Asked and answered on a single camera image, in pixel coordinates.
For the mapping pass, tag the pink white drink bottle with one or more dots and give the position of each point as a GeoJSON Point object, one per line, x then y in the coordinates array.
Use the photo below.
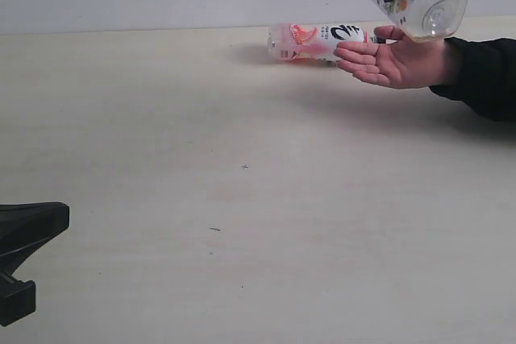
{"type": "Point", "coordinates": [292, 42]}

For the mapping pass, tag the person's open hand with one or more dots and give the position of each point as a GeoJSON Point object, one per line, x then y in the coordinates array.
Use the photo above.
{"type": "Point", "coordinates": [400, 63]}

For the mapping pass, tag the green pear tea bottle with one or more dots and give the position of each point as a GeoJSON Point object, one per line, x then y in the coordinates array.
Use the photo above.
{"type": "Point", "coordinates": [425, 20]}

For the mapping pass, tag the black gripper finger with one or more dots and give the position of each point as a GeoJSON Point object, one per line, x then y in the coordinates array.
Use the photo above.
{"type": "Point", "coordinates": [18, 299]}
{"type": "Point", "coordinates": [27, 227]}

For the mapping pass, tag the black sleeved forearm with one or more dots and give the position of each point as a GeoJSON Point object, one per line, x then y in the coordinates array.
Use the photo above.
{"type": "Point", "coordinates": [485, 81]}

